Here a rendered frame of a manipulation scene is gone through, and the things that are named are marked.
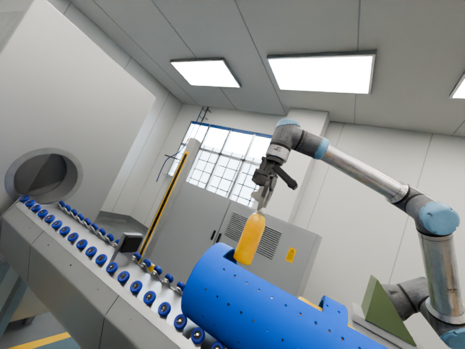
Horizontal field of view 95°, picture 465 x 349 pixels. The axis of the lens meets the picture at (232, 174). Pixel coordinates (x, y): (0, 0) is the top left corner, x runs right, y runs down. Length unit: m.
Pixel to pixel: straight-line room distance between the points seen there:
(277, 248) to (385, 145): 2.43
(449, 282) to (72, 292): 1.58
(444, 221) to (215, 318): 0.92
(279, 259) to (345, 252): 1.41
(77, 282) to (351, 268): 3.22
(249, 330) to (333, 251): 2.98
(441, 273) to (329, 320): 0.70
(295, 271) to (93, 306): 1.82
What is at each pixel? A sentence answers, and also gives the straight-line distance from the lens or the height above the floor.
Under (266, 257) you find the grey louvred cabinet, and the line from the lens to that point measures 2.50.
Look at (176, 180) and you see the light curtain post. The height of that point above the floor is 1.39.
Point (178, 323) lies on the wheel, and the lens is 0.88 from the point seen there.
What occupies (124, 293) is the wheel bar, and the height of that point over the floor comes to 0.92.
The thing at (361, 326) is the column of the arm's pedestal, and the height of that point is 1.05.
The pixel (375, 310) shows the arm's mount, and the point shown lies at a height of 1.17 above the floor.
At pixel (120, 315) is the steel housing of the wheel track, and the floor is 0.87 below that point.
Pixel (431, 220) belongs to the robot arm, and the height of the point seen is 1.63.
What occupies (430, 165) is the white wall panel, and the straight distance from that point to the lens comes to 3.98.
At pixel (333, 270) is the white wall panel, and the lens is 3.65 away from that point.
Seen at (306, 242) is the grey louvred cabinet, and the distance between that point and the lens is 2.39.
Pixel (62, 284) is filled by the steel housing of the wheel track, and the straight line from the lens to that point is 1.25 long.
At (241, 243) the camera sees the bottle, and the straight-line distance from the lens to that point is 0.81.
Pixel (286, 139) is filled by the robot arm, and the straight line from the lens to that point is 0.86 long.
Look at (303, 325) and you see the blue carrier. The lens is 0.73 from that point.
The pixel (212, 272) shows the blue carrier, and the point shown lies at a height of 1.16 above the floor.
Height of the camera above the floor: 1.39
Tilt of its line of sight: 7 degrees up
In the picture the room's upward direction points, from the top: 23 degrees clockwise
